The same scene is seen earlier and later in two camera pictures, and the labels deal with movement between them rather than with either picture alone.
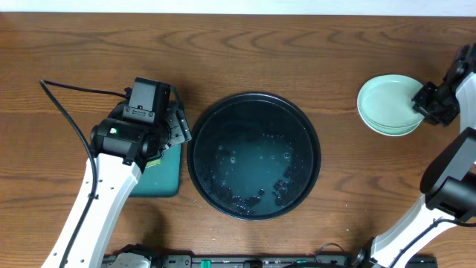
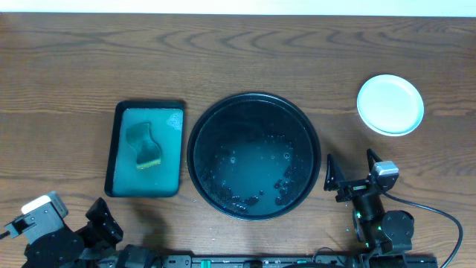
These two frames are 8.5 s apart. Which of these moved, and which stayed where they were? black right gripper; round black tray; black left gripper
Moved: black right gripper; black left gripper
Stayed: round black tray
